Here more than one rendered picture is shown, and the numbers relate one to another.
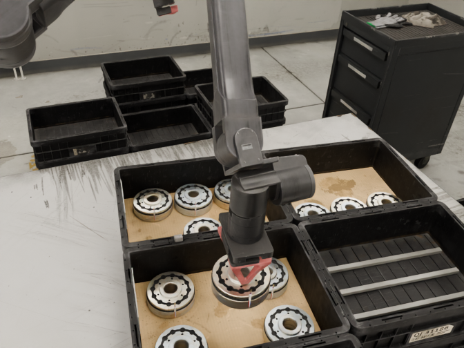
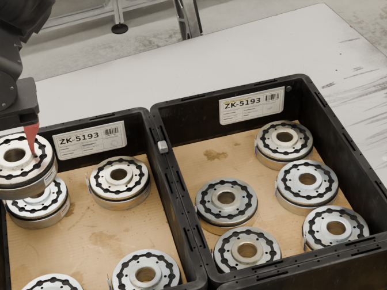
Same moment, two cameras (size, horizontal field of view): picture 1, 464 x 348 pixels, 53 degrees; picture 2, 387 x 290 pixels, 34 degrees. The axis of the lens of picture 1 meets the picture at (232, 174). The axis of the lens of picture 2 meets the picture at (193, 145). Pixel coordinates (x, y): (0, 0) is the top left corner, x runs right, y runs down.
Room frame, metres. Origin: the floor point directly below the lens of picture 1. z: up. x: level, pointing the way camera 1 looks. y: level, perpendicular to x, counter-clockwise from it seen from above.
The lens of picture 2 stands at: (0.83, -0.65, 1.64)
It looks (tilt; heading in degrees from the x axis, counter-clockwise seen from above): 43 degrees down; 95
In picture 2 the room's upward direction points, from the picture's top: 4 degrees counter-clockwise
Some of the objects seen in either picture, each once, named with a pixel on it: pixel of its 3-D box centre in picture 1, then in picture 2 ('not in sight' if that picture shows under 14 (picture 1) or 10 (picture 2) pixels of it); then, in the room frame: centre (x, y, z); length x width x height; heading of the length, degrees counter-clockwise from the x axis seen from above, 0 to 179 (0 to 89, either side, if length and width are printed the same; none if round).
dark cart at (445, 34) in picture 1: (391, 96); not in sight; (2.45, -0.90, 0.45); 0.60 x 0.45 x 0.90; 115
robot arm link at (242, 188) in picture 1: (253, 192); not in sight; (0.53, -0.03, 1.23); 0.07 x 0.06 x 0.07; 115
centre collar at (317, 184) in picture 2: (193, 194); (307, 179); (0.96, 0.10, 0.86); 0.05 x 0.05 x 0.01
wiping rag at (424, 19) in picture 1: (424, 18); not in sight; (2.54, -0.99, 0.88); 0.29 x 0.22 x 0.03; 115
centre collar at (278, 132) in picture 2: (152, 199); (284, 137); (0.93, 0.21, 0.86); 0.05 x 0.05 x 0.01
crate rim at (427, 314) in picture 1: (403, 258); not in sight; (0.72, -0.39, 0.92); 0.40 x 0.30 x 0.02; 107
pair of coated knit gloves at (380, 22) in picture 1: (386, 20); not in sight; (2.47, -0.76, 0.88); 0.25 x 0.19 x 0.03; 115
